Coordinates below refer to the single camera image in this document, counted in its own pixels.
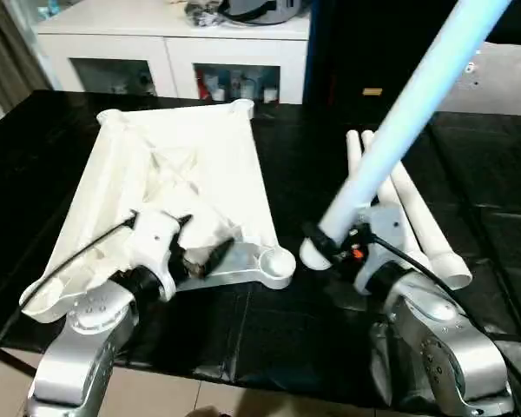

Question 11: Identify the white plastic table leg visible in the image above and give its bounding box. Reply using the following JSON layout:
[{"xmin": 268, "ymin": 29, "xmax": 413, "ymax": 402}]
[
  {"xmin": 298, "ymin": 0, "xmax": 513, "ymax": 271},
  {"xmin": 359, "ymin": 129, "xmax": 435, "ymax": 270},
  {"xmin": 390, "ymin": 164, "xmax": 474, "ymax": 291},
  {"xmin": 345, "ymin": 129, "xmax": 366, "ymax": 175}
]

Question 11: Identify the black mat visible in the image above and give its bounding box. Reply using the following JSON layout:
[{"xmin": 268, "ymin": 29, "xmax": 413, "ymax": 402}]
[{"xmin": 0, "ymin": 89, "xmax": 521, "ymax": 417}]

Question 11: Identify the black cabinet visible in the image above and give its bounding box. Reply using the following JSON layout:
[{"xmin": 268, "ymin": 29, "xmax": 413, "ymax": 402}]
[{"xmin": 306, "ymin": 0, "xmax": 461, "ymax": 114}]

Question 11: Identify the white cabinet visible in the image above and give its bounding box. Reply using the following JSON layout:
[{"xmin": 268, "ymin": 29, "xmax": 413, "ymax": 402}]
[{"xmin": 34, "ymin": 12, "xmax": 312, "ymax": 105}]

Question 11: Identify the grey cushion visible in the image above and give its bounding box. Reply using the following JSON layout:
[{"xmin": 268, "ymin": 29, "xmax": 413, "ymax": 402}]
[{"xmin": 455, "ymin": 41, "xmax": 521, "ymax": 118}]

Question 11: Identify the dark bag on cabinet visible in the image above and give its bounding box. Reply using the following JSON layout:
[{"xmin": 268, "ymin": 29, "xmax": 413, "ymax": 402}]
[{"xmin": 221, "ymin": 0, "xmax": 312, "ymax": 25}]

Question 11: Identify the dark clutter pile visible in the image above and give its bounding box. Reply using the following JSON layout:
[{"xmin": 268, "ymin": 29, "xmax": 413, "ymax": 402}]
[{"xmin": 184, "ymin": 0, "xmax": 225, "ymax": 27}]

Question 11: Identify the beige curtain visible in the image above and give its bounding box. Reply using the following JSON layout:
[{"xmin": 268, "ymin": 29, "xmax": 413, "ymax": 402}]
[{"xmin": 0, "ymin": 0, "xmax": 56, "ymax": 131}]

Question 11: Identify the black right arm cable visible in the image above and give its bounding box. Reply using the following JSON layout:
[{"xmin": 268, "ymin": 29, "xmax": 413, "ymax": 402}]
[{"xmin": 371, "ymin": 232, "xmax": 521, "ymax": 370}]

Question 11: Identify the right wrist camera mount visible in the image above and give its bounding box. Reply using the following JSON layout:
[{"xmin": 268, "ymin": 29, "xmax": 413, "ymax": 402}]
[{"xmin": 353, "ymin": 206, "xmax": 407, "ymax": 296}]

